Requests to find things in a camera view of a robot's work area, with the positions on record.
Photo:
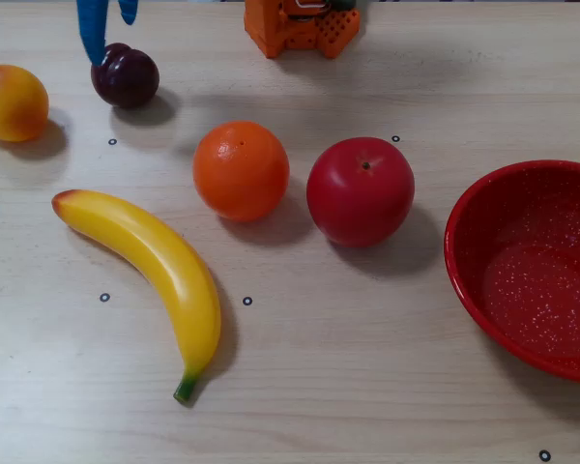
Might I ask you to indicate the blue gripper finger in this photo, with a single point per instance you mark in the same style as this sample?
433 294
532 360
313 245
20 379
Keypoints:
129 9
93 29

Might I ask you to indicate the dark purple plum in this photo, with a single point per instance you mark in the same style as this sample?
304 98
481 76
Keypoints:
128 79

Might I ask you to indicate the yellow orange peach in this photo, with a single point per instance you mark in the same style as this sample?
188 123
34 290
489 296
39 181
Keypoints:
12 104

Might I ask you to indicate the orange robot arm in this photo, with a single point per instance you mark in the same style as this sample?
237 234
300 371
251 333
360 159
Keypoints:
270 29

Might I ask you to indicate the red speckled bowl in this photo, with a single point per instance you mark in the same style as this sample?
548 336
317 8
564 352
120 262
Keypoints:
536 290

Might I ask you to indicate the orange fruit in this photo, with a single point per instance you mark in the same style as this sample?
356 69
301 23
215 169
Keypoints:
241 174

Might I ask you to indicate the yellow banana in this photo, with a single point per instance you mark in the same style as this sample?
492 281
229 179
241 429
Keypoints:
174 270

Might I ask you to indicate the red apple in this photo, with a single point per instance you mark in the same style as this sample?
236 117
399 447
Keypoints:
360 198

